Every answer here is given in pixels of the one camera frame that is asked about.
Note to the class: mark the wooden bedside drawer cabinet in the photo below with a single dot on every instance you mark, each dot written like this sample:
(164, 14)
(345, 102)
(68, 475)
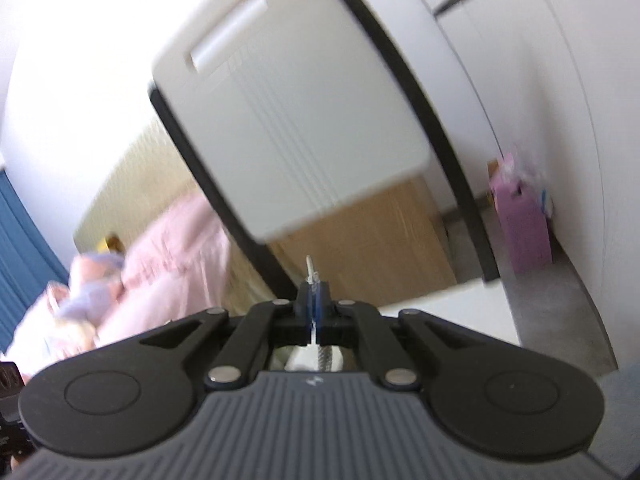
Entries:
(375, 250)

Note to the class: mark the blue curtain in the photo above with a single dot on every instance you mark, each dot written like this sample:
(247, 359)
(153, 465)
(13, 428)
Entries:
(25, 260)

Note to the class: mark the white and brown sneaker shoe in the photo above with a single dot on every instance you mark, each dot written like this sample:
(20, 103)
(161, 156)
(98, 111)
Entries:
(299, 358)

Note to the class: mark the white shoelace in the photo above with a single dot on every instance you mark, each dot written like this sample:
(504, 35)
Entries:
(311, 270)

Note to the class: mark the pink cardboard box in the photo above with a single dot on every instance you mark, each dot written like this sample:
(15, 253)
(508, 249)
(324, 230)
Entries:
(520, 225)

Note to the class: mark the pink blanket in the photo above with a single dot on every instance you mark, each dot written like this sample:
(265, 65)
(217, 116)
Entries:
(175, 270)

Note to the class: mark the white chair with black frame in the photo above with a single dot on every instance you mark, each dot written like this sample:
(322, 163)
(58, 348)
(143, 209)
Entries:
(300, 110)

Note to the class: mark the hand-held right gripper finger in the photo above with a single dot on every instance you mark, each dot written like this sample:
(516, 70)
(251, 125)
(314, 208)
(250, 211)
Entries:
(321, 312)
(310, 312)

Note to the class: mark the cream quilted headboard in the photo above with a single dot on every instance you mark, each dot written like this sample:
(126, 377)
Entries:
(135, 185)

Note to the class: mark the pastel plush pillow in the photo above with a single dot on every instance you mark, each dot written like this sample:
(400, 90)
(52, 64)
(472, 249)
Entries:
(90, 290)

